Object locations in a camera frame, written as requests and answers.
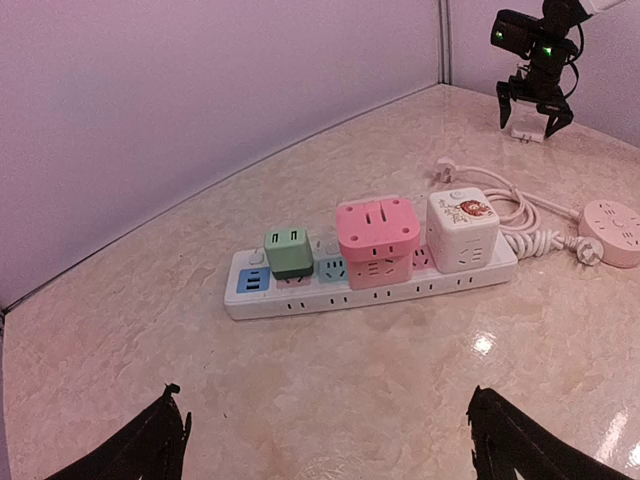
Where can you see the round pink power socket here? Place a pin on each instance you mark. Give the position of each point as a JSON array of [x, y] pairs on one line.
[[616, 227]]

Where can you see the right aluminium frame post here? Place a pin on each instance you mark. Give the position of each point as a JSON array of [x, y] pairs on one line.
[[445, 44]]

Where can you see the pink plug adapter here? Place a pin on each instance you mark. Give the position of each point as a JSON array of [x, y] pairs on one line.
[[377, 229]]

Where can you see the green plug adapter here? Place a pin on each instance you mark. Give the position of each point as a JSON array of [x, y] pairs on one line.
[[289, 253]]

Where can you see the pink cube socket adapter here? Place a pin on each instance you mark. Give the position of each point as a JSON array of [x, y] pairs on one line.
[[380, 272]]

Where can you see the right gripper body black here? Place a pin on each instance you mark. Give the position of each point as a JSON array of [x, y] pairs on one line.
[[538, 84]]

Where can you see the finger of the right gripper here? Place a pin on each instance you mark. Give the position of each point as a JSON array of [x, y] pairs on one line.
[[559, 116], [505, 96]]

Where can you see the white plug adapter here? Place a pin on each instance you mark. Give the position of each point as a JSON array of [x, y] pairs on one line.
[[528, 128]]

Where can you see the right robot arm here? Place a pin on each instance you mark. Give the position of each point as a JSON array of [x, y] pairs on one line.
[[544, 45]]

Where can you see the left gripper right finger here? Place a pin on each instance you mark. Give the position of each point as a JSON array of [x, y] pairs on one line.
[[508, 444]]

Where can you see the white cube socket adapter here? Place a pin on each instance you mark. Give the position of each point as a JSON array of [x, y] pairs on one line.
[[461, 229]]

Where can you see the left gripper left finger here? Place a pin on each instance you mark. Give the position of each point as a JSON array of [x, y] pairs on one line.
[[151, 446]]

